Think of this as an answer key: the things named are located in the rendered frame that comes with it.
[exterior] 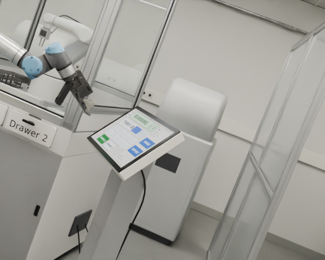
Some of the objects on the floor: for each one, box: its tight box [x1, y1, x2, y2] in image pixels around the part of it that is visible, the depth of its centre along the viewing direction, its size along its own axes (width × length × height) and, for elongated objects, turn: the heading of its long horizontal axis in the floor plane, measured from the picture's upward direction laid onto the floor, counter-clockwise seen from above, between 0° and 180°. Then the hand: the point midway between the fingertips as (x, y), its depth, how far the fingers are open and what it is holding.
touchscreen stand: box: [77, 161, 154, 260], centre depth 214 cm, size 50×45×102 cm
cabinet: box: [0, 123, 112, 260], centre depth 301 cm, size 95×103×80 cm
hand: (87, 114), depth 210 cm, fingers closed
